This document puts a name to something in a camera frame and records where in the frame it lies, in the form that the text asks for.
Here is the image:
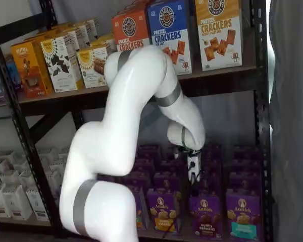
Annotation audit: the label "purple snack box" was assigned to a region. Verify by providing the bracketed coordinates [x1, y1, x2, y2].
[231, 158, 263, 175]
[137, 144, 160, 162]
[159, 159, 185, 176]
[199, 177, 223, 200]
[228, 171, 263, 197]
[233, 145, 260, 161]
[122, 172, 146, 191]
[153, 171, 179, 193]

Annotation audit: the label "blue pretzel crackers box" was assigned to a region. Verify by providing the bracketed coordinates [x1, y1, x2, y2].
[146, 0, 193, 76]

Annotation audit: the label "purple box orange patch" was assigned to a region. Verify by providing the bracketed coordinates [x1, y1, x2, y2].
[146, 188, 184, 233]

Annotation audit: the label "white box dark chips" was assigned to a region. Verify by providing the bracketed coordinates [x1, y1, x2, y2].
[39, 31, 86, 93]

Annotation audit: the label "white yellow snack box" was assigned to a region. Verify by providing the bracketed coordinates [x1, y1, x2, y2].
[90, 34, 117, 55]
[85, 18, 101, 43]
[74, 20, 91, 49]

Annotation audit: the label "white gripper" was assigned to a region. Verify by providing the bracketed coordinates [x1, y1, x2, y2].
[186, 150, 202, 196]

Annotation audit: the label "orange yellow snack box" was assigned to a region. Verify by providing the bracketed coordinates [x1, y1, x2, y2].
[10, 39, 54, 99]

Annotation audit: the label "purple box green patch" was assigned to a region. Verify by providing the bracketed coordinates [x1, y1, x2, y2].
[134, 187, 150, 230]

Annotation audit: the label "purple box brown patch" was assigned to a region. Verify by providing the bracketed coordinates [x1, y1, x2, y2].
[188, 195, 225, 239]

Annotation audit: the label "white box snack bars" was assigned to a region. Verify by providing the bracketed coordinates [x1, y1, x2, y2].
[76, 46, 110, 89]

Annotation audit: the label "orange pretzel crackers box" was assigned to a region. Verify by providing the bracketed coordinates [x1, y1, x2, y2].
[111, 9, 153, 54]

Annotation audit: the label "yellow pretzel crackers box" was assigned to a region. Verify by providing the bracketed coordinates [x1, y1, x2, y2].
[194, 0, 243, 72]

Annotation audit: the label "grey curtain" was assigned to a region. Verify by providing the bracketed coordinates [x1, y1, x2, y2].
[268, 0, 303, 242]

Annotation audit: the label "white carton box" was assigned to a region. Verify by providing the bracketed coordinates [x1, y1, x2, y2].
[0, 188, 13, 219]
[0, 169, 20, 188]
[43, 168, 63, 193]
[2, 185, 33, 221]
[25, 186, 52, 222]
[18, 169, 38, 189]

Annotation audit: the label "purple box teal patch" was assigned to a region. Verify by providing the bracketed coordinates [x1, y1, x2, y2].
[225, 193, 265, 242]

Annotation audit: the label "black metal shelf rack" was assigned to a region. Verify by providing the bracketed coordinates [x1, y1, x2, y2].
[0, 0, 274, 242]

